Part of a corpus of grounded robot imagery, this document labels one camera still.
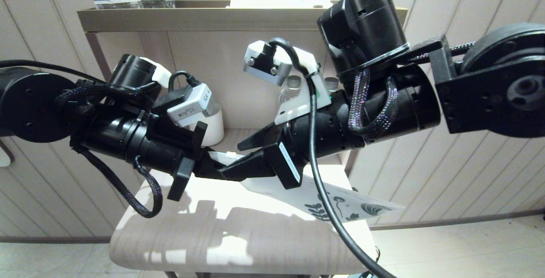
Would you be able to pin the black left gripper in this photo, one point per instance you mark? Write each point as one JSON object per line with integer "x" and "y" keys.
{"x": 187, "y": 171}

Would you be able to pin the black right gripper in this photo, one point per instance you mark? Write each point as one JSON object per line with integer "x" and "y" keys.
{"x": 285, "y": 159}

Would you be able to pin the white blue-printed plastic bag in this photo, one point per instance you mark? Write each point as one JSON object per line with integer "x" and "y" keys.
{"x": 306, "y": 197}

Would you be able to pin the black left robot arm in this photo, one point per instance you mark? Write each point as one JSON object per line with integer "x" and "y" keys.
{"x": 34, "y": 103}

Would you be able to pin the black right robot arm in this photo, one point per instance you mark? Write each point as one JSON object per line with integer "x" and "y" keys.
{"x": 489, "y": 90}

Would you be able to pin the white ribbed mug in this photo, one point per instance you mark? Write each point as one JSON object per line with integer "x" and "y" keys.
{"x": 215, "y": 127}

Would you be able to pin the clear plastic water bottle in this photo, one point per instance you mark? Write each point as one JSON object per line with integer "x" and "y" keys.
{"x": 291, "y": 93}
{"x": 332, "y": 83}

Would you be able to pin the beige wooden shelf unit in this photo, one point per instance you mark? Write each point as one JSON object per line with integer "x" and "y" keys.
{"x": 213, "y": 18}

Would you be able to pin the white blue packet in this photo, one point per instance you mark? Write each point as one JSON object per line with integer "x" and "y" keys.
{"x": 276, "y": 0}

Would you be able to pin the blue floor device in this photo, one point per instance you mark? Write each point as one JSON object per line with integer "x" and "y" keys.
{"x": 357, "y": 274}

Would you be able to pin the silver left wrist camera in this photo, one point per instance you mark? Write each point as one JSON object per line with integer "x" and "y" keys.
{"x": 191, "y": 105}

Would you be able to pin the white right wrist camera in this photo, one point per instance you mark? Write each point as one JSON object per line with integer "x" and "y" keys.
{"x": 272, "y": 63}

